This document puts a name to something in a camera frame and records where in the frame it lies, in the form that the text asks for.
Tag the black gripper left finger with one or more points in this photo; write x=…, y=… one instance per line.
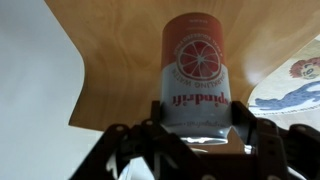
x=119, y=145

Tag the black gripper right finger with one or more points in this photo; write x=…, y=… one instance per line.
x=277, y=149

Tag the pink and white soda can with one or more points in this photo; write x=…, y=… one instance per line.
x=195, y=92

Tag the round animal print rug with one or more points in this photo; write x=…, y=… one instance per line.
x=293, y=87

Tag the wooden table top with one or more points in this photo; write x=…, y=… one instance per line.
x=120, y=44

